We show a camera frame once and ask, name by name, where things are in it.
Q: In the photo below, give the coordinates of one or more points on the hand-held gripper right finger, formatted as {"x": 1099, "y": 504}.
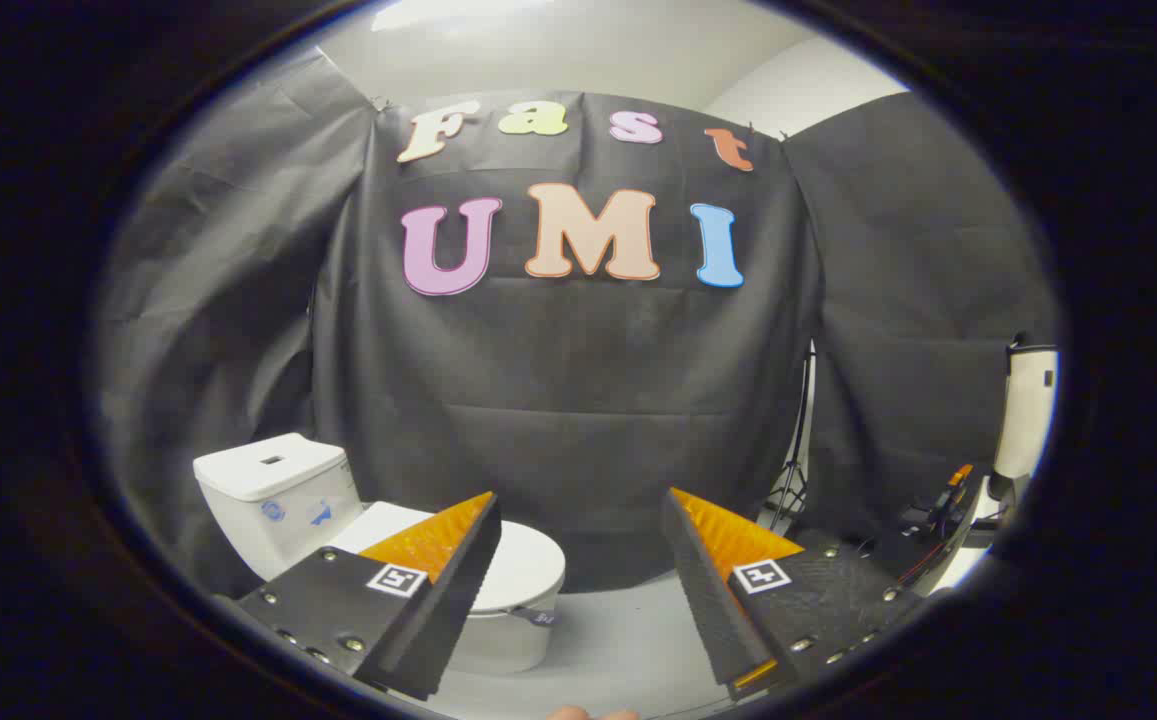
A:
{"x": 708, "y": 600}

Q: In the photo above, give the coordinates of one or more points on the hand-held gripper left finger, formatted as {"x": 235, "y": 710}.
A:
{"x": 448, "y": 610}

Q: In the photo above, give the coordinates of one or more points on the white toilet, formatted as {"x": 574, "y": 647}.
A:
{"x": 268, "y": 500}

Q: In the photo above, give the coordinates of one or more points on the black tripod stand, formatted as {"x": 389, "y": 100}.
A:
{"x": 795, "y": 480}

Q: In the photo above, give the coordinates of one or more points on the black backdrop cloth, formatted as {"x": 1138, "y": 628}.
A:
{"x": 578, "y": 400}

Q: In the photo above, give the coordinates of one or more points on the black equipment with orange part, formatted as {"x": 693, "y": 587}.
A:
{"x": 938, "y": 520}

